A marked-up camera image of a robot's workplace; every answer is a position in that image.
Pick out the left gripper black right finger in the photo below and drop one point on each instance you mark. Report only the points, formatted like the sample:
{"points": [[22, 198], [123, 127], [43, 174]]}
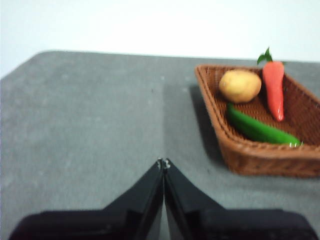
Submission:
{"points": [[212, 222]]}

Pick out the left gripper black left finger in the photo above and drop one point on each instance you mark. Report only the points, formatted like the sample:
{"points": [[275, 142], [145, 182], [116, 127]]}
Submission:
{"points": [[125, 220]]}

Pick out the long green pepper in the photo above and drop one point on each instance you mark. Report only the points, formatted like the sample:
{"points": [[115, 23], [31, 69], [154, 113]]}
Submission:
{"points": [[255, 128]]}

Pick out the brown wicker basket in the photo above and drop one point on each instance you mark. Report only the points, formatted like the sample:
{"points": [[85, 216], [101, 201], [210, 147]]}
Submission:
{"points": [[262, 160]]}

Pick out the yellow potato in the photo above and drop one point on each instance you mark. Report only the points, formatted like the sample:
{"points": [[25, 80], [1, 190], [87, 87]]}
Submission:
{"points": [[240, 86]]}

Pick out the orange carrot with green leaves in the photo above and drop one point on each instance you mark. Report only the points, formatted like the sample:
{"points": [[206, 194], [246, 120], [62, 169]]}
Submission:
{"points": [[274, 87]]}

